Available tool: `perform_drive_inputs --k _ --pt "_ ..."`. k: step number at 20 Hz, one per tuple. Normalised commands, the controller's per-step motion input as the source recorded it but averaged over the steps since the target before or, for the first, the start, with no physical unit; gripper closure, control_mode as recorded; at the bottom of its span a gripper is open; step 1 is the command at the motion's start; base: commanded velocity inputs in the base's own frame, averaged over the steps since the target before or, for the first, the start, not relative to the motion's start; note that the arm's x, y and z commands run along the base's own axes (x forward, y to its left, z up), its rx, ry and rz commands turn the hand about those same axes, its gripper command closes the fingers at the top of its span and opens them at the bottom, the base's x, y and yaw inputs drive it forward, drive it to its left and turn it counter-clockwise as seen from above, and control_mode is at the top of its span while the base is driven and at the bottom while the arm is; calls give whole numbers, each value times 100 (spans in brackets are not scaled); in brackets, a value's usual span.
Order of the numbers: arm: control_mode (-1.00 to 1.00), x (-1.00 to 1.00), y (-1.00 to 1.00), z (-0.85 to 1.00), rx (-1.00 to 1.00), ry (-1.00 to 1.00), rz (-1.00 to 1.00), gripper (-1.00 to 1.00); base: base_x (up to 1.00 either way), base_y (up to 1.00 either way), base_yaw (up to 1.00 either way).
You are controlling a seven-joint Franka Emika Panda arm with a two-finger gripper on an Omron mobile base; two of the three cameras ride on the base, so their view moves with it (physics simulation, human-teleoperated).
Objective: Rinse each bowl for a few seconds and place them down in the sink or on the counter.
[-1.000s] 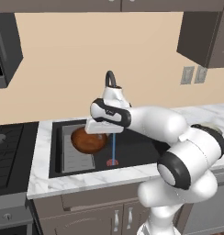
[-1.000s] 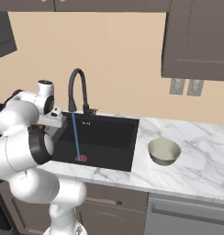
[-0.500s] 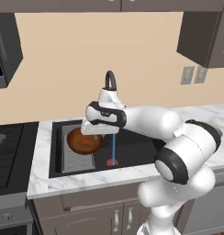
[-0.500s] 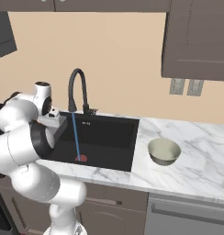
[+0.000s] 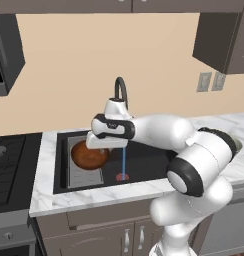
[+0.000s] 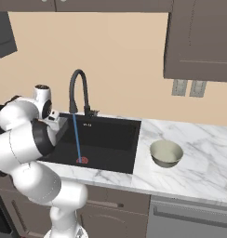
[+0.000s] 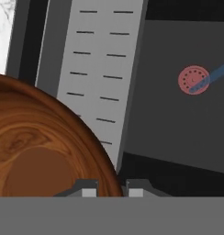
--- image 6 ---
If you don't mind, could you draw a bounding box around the grey dishwasher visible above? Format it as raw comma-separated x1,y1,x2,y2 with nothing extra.
145,194,227,238

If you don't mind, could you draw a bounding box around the blue water stream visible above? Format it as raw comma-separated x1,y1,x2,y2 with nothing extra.
72,113,83,161

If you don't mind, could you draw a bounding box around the black sink basin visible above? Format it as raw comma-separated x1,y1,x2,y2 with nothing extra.
37,112,143,175

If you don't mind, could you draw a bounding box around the brown narrow cupboard door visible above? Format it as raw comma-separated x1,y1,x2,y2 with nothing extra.
0,176,55,238

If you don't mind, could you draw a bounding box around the pale green bowl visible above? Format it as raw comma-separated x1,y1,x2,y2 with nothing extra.
149,139,185,169

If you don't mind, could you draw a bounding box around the dark cupboard door handle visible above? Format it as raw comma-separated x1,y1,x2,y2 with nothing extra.
10,199,29,234

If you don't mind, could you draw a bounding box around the brown drawer front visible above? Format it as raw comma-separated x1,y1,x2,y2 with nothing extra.
83,183,152,216

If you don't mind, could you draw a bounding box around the black curved tap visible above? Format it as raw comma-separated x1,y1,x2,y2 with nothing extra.
68,68,100,117

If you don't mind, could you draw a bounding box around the dark grey extractor hood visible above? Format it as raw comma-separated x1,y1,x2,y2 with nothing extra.
0,11,19,62

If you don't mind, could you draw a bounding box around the dark drawer handle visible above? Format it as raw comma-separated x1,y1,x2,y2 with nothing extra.
87,199,126,209

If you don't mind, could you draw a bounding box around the grey wall socket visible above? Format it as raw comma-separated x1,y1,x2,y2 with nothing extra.
171,78,189,98
189,79,208,99

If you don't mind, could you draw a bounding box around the small red round thing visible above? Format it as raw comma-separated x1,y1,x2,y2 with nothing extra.
75,156,89,165

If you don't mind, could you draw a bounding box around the brown wall cupboard run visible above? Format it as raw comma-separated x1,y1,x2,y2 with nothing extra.
0,0,175,14

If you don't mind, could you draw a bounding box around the black oven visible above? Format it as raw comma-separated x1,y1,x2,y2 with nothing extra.
0,185,13,238

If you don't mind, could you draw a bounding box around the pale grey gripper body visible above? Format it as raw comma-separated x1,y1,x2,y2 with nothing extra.
46,118,70,147

